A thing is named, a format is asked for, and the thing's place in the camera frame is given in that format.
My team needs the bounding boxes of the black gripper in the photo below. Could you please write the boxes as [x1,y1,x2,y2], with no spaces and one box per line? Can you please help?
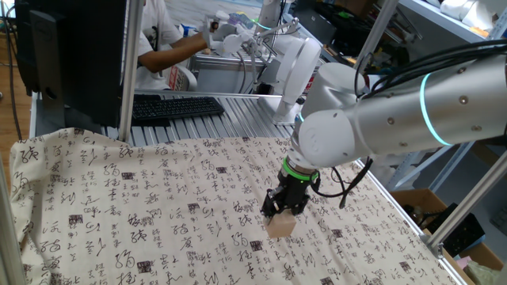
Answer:
[261,176,312,218]

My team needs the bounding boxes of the small wooden cube block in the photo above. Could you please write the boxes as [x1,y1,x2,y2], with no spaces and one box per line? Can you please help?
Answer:
[264,213,297,239]

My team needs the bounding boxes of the white haptic control device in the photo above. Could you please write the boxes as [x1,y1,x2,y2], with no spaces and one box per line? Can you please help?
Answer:
[200,9,324,126]

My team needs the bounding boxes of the person right forearm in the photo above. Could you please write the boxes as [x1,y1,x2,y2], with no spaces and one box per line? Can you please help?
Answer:
[138,31,209,74]

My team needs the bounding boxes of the person right hand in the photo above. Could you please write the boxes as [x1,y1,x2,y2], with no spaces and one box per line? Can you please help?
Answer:
[200,17,217,51]

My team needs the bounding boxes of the white foam blocks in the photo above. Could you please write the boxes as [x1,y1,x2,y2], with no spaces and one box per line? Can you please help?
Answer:
[368,152,421,187]

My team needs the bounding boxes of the grey blue shelf rack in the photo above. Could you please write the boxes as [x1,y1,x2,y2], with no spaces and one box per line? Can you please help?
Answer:
[386,0,507,195]

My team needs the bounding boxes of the calligraphy print beige tablecloth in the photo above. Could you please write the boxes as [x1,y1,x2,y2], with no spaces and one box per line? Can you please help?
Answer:
[8,127,463,285]

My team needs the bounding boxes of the cardboard box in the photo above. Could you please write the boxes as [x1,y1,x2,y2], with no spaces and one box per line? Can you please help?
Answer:
[390,188,507,285]

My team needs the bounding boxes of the silver metal workbench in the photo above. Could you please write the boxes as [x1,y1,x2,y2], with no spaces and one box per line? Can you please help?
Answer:
[189,51,318,96]

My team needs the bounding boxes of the black keyboard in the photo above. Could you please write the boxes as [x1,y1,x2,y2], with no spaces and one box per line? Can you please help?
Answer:
[130,93,226,128]

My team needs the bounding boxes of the white chair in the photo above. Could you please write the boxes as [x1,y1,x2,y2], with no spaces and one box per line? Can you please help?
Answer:
[166,64,199,93]

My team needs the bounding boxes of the black case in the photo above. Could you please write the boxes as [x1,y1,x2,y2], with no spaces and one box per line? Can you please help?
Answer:
[425,202,486,258]

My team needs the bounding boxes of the black equipment cases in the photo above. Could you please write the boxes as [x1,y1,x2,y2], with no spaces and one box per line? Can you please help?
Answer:
[292,0,397,55]

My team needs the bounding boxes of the pale green bundle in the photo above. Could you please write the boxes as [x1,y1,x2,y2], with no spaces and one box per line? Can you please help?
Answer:
[463,259,507,285]

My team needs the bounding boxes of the person in white shirt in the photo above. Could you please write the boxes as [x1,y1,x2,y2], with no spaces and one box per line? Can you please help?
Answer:
[133,0,187,92]

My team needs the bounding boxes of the black computer monitor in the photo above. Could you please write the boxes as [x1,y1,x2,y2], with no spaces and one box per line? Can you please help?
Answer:
[13,0,128,130]

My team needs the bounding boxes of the white plastic bundle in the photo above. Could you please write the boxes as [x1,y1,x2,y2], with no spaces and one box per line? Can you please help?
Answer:
[439,0,507,27]

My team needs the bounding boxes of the aluminium frame post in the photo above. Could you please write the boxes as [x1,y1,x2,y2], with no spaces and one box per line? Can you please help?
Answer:
[354,0,399,70]
[117,0,144,144]
[420,152,507,259]
[0,154,27,285]

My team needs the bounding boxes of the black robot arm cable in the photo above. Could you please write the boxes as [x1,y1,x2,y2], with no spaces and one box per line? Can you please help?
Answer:
[316,39,507,211]

